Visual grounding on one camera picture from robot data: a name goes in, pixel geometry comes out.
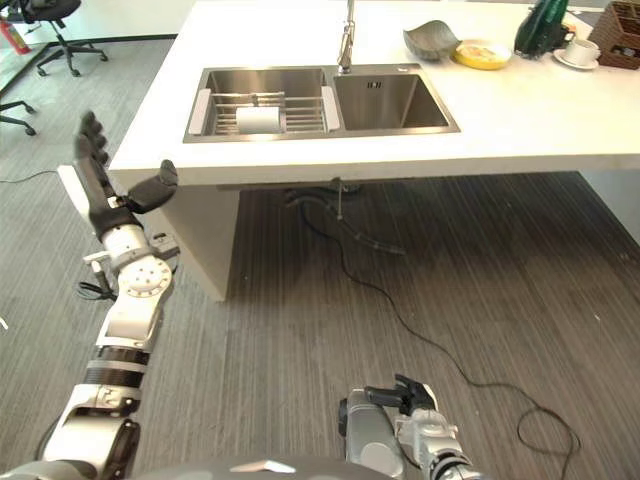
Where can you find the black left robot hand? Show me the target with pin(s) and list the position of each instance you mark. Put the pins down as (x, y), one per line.
(102, 197)

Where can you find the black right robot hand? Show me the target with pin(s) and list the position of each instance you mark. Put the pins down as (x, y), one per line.
(406, 395)

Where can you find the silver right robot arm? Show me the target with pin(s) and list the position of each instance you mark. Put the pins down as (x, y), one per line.
(430, 440)

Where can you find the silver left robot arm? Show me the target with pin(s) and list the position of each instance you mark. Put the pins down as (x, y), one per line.
(120, 325)

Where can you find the silver robot leg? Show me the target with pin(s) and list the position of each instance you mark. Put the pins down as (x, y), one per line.
(365, 430)

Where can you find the black chair base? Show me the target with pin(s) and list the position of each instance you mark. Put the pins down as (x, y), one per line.
(18, 115)

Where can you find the black office chair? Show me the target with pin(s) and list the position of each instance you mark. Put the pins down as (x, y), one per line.
(55, 30)

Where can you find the white plate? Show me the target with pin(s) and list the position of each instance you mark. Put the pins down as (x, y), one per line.
(259, 119)

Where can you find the steel sink drain rack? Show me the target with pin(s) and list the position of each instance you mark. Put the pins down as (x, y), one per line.
(262, 112)

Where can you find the red fire extinguisher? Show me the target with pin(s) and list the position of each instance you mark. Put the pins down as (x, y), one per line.
(13, 37)

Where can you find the grey robot torso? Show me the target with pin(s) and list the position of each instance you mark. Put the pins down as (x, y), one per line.
(200, 470)

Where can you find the stainless steel double sink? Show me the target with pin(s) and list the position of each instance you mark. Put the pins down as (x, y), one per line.
(320, 102)

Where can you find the chrome kitchen faucet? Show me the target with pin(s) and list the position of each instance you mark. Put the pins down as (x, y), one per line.
(346, 40)

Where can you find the white kitchen island counter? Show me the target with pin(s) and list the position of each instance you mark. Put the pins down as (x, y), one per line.
(380, 90)

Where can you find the yellow round dish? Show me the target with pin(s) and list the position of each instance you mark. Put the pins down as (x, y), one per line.
(482, 54)

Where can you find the grey leaf-shaped bowl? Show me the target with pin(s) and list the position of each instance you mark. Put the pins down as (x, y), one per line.
(431, 38)

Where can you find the white saucer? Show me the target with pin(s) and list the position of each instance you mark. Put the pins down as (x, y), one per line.
(575, 61)

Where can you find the white cup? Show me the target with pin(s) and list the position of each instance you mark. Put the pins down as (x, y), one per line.
(583, 50)

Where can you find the dark green bottle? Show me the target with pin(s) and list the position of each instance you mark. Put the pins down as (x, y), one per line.
(539, 26)

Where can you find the brown wicker basket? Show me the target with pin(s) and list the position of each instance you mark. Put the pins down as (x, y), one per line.
(618, 35)

